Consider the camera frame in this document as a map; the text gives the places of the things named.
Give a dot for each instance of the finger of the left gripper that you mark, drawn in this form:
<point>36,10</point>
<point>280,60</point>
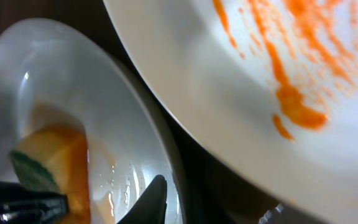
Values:
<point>19,205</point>

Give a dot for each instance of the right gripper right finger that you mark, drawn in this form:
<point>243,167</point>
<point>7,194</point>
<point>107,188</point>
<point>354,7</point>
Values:
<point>283,214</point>

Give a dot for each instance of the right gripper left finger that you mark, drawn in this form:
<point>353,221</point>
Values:
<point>151,206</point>

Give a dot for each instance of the yellow green sponge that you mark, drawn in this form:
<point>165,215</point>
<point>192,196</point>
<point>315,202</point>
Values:
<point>55,159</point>

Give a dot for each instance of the white plate top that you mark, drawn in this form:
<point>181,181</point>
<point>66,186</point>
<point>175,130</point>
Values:
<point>270,88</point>

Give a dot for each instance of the white plate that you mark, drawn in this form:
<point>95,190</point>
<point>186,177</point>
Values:
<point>50,73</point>
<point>270,88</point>

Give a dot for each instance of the white plate bottom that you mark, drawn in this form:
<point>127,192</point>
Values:
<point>50,73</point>

